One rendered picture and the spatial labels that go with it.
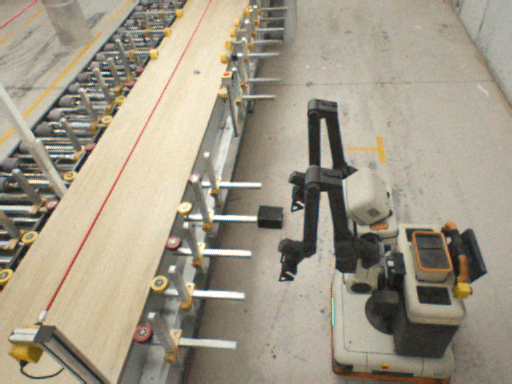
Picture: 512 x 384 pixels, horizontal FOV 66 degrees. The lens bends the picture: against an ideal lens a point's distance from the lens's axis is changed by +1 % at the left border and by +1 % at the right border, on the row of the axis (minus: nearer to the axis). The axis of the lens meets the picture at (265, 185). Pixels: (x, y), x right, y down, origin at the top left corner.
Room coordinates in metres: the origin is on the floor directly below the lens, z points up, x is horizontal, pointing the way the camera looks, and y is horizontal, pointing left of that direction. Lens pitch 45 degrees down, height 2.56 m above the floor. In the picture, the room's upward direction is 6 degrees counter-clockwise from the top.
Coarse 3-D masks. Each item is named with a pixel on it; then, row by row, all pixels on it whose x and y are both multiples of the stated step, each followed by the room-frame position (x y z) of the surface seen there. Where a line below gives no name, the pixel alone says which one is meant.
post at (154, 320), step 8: (152, 312) 0.79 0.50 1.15; (152, 320) 0.76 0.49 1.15; (160, 320) 0.78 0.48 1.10; (152, 328) 0.76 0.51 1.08; (160, 328) 0.76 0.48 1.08; (160, 336) 0.76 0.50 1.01; (168, 336) 0.78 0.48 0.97; (168, 344) 0.76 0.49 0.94; (168, 352) 0.76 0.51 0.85; (176, 360) 0.76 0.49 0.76
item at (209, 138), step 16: (256, 0) 5.35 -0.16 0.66; (240, 48) 4.01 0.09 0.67; (208, 128) 2.48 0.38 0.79; (208, 144) 2.40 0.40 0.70; (192, 192) 1.89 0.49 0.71; (192, 208) 1.83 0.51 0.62; (176, 224) 1.56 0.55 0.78; (176, 256) 1.43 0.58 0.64; (160, 272) 1.23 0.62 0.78; (160, 304) 1.12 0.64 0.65; (144, 320) 0.97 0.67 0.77; (144, 352) 0.86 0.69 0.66; (128, 368) 0.74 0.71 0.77
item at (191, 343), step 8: (144, 344) 0.82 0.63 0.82; (152, 344) 0.82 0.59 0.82; (160, 344) 0.81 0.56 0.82; (184, 344) 0.79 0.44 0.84; (192, 344) 0.79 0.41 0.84; (200, 344) 0.78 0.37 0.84; (208, 344) 0.78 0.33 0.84; (216, 344) 0.78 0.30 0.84; (224, 344) 0.77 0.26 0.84; (232, 344) 0.77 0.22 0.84
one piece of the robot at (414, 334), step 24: (408, 240) 1.24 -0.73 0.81; (456, 240) 1.07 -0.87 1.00; (408, 264) 1.09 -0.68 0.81; (408, 288) 0.96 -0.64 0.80; (432, 288) 0.94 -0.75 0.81; (456, 288) 0.89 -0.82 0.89; (408, 312) 0.87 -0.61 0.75; (432, 312) 0.83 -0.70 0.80; (456, 312) 0.81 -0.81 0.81; (408, 336) 0.83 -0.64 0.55; (432, 336) 0.81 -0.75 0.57
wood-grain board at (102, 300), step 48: (240, 0) 4.73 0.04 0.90; (192, 48) 3.64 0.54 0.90; (144, 96) 2.87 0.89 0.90; (192, 96) 2.79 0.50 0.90; (144, 144) 2.22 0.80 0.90; (192, 144) 2.16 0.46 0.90; (96, 192) 1.79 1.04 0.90; (144, 192) 1.74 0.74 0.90; (48, 240) 1.44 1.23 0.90; (96, 240) 1.41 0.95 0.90; (144, 240) 1.37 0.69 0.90; (48, 288) 1.13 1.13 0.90; (96, 288) 1.10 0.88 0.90; (144, 288) 1.07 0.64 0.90; (0, 336) 0.90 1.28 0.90; (96, 336) 0.85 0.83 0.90
